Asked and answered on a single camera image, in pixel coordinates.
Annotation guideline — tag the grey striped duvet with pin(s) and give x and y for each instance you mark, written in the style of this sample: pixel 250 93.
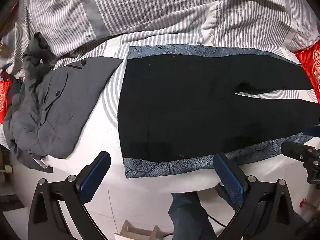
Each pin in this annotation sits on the grey striped duvet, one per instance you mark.
pixel 155 7

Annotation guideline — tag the light wooden stand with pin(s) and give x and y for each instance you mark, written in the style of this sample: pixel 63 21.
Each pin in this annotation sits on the light wooden stand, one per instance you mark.
pixel 140 232

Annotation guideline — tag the person's blue jeans leg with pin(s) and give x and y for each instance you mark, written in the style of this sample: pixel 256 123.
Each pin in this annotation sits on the person's blue jeans leg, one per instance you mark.
pixel 187 217

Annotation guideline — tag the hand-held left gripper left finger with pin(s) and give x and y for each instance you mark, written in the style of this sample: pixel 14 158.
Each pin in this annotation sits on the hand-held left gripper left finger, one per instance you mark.
pixel 96 172

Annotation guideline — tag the beige wall socket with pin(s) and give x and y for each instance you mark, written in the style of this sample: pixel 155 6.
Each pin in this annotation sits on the beige wall socket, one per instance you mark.
pixel 6 168

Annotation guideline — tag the white striped bed sheet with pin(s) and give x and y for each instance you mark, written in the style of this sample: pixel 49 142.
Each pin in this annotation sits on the white striped bed sheet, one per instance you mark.
pixel 105 130

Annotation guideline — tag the black shorts with patterned trim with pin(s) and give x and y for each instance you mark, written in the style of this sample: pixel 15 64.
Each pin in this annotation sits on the black shorts with patterned trim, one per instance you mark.
pixel 160 168

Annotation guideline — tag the grey button jacket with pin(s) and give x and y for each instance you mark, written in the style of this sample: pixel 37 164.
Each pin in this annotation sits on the grey button jacket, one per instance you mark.
pixel 75 100

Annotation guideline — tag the small red object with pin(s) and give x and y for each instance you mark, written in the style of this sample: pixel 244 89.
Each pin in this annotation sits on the small red object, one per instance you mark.
pixel 303 202

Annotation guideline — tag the red embroidered pillow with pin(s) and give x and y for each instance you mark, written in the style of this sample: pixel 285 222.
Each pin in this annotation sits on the red embroidered pillow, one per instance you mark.
pixel 310 65

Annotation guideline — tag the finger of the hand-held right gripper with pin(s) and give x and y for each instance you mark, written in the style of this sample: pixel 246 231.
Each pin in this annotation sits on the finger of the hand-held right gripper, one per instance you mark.
pixel 311 130
pixel 291 148

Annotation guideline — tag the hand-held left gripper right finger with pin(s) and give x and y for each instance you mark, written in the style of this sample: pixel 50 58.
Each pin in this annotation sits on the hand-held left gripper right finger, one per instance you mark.
pixel 228 177

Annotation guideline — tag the red embroidered cushion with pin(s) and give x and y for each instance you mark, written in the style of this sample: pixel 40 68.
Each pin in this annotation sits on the red embroidered cushion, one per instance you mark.
pixel 3 100

